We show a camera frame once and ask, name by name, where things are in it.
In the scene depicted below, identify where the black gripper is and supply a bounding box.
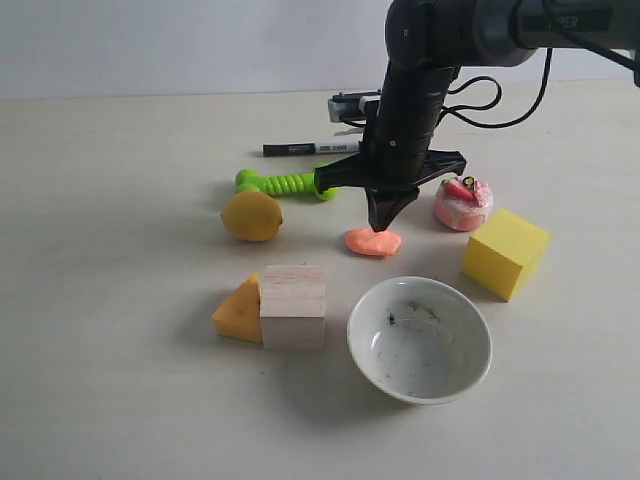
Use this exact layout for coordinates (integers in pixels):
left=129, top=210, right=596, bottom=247
left=314, top=66, right=466, bottom=232

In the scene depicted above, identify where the orange putty blob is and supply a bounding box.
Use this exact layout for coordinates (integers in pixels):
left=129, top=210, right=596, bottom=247
left=345, top=228, right=403, bottom=257

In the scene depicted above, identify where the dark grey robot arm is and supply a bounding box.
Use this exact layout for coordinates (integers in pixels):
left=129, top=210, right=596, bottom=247
left=314, top=0, right=639, bottom=232

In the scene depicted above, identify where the pink toy strawberry cake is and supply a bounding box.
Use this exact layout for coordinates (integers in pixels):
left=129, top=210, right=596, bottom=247
left=433, top=176, right=494, bottom=232

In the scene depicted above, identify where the black and white marker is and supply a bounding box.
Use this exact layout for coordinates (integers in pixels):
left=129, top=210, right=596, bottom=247
left=262, top=141, right=359, bottom=157

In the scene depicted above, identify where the yellow cube block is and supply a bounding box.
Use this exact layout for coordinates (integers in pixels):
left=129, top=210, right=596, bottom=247
left=461, top=209, right=552, bottom=302

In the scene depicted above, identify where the yellow lemon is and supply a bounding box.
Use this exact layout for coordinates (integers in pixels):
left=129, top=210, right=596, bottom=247
left=221, top=191, right=283, bottom=242

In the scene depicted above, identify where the white ceramic bowl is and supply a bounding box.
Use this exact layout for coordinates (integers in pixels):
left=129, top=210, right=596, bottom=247
left=346, top=276, right=493, bottom=405

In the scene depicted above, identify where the light wooden cube block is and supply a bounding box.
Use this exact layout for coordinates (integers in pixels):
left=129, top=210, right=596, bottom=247
left=260, top=265, right=326, bottom=350

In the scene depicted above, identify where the green bone chew toy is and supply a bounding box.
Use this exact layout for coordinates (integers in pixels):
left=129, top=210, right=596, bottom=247
left=235, top=169, right=339, bottom=201

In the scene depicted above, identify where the yellow cheese wedge toy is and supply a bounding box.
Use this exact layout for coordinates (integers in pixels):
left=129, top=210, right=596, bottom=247
left=212, top=272, right=262, bottom=344

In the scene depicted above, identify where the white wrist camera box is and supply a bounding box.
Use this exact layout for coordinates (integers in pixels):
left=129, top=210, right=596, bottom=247
left=327, top=89, right=381, bottom=132

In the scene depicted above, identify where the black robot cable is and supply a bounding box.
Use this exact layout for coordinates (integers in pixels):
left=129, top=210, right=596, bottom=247
left=439, top=47, right=554, bottom=130

